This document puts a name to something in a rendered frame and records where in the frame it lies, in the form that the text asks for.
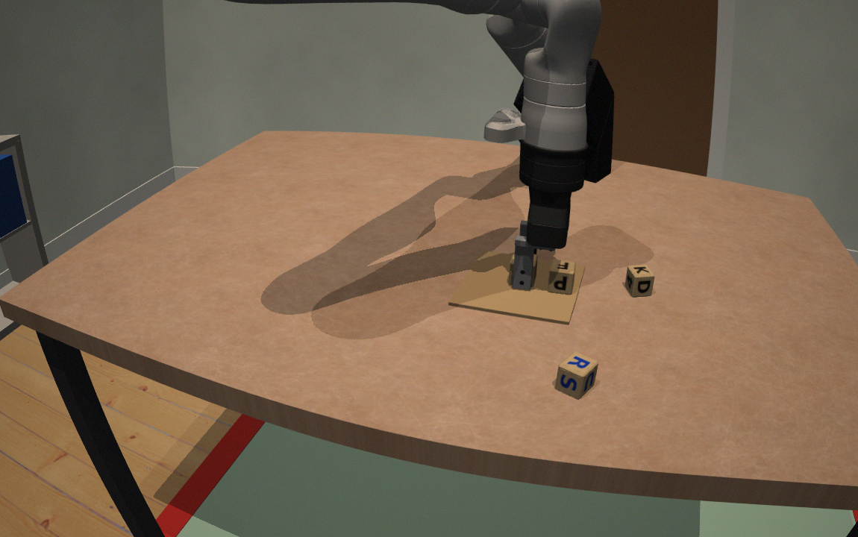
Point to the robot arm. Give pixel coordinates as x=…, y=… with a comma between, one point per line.
x=567, y=29

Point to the tan wooden letter block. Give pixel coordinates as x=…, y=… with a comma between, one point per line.
x=639, y=280
x=561, y=277
x=576, y=375
x=535, y=257

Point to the tan flat mat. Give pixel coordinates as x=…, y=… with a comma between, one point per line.
x=486, y=288

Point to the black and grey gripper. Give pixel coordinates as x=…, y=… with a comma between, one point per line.
x=552, y=163

